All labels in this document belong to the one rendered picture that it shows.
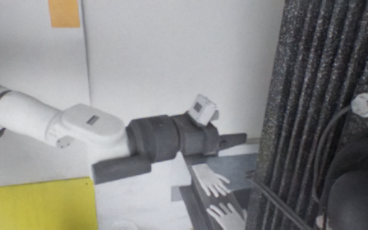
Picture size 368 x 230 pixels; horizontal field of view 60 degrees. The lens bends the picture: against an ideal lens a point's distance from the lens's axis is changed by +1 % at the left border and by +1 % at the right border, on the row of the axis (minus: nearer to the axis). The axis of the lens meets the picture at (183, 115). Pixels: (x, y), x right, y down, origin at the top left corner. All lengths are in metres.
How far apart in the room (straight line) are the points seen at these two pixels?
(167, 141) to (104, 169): 0.12
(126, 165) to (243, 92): 1.12
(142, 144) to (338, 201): 0.31
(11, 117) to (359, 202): 0.56
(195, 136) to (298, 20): 0.29
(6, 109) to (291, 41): 0.54
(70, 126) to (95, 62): 0.86
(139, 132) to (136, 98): 0.90
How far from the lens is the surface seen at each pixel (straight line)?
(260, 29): 1.52
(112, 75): 1.40
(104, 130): 0.53
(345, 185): 0.50
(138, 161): 0.54
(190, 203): 1.71
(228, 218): 1.29
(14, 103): 0.64
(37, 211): 1.68
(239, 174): 1.53
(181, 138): 0.58
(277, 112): 0.70
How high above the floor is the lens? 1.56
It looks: 26 degrees down
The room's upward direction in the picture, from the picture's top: 3 degrees clockwise
